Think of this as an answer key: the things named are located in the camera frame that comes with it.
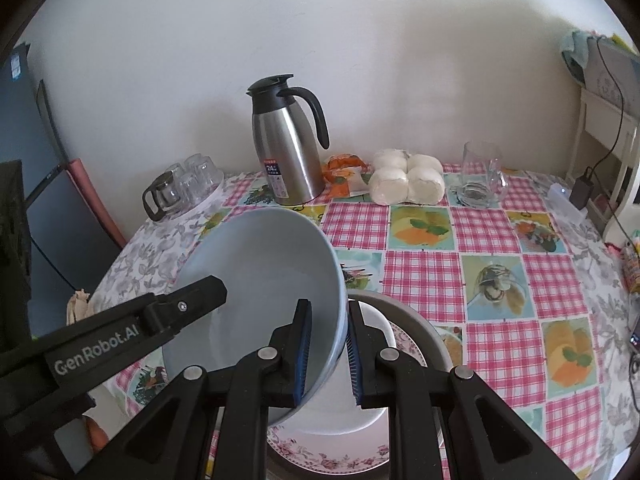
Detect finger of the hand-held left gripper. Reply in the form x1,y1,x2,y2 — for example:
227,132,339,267
142,275,228,343

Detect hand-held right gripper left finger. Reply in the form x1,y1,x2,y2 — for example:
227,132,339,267
75,298,314,480

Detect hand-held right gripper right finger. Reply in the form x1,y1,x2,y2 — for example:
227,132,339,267
346,300,583,480

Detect light blue bowl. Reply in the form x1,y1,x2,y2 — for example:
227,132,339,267
161,208,349,426

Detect round plate floral rim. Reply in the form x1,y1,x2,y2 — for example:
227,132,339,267
267,322,431,472

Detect crumpled brown paper bag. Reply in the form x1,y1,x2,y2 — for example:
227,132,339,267
67,289,93,328

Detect white tray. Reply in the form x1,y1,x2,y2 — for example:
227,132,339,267
145,180,226,223

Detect pink checked printed tablecloth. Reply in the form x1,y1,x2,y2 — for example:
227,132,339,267
87,162,640,480

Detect dark blue panel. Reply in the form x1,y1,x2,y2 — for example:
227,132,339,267
0,42,126,321

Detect pink board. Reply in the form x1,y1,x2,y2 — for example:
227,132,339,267
67,159,127,250

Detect stainless steel thermos jug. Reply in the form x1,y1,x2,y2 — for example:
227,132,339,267
246,74,331,206

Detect orange snack packet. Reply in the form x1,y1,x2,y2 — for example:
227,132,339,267
321,154,373,197

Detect bag of white steamed buns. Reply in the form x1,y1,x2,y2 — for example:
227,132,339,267
367,148,446,206

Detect clear glass pitcher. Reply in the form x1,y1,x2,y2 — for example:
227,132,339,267
448,141,510,208

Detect translucent plastic box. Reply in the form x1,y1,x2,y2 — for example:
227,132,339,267
547,182,588,221

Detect black power adapter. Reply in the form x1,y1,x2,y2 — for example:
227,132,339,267
570,175,596,208

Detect colourful snack packets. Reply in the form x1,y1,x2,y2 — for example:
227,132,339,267
620,230,640,296

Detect white shelf unit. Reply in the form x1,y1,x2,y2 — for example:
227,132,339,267
567,80,640,241

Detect teal cloth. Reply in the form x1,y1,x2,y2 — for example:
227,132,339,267
560,30,601,83

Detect white appliance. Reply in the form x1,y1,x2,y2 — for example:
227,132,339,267
582,37,640,111

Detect glass teapot black handle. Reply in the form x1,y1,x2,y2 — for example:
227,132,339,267
142,170,186,222

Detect black cable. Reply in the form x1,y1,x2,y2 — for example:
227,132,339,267
587,37,631,181

